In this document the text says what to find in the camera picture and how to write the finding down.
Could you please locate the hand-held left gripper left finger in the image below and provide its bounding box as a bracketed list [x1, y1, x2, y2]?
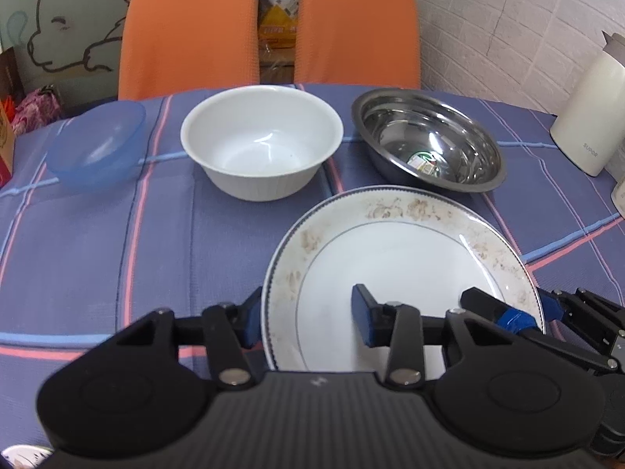
[110, 287, 265, 392]

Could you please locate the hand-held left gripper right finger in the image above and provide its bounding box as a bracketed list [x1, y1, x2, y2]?
[352, 283, 518, 388]

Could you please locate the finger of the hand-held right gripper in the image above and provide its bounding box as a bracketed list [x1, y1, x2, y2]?
[460, 287, 620, 373]
[539, 288, 625, 353]

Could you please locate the white floral rim plate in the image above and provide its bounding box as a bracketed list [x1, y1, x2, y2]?
[261, 184, 546, 373]

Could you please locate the blue plaid tablecloth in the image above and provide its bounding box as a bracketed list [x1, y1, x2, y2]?
[0, 83, 625, 469]

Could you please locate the white ceramic bowl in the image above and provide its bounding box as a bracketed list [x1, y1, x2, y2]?
[180, 85, 345, 202]

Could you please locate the stainless steel bowl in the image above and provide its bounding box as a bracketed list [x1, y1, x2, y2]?
[352, 89, 507, 195]

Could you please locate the white thermos jug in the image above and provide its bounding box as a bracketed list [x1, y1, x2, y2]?
[550, 30, 625, 177]

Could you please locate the blue translucent plastic bowl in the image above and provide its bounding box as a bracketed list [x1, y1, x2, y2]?
[45, 100, 147, 194]

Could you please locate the small patterned dish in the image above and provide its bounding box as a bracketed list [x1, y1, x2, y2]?
[1, 444, 54, 469]

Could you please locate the orange chair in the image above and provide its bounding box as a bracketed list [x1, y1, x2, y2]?
[294, 0, 421, 91]
[118, 0, 261, 101]

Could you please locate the pink floral bag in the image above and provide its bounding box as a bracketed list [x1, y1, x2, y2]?
[11, 86, 63, 136]

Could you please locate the red and tan box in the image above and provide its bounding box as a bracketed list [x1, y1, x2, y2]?
[0, 47, 28, 187]

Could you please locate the yellow printed package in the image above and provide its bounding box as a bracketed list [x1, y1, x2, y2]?
[258, 0, 309, 50]

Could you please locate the glass panel with cartoon drawing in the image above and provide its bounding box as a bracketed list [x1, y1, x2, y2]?
[0, 0, 132, 108]

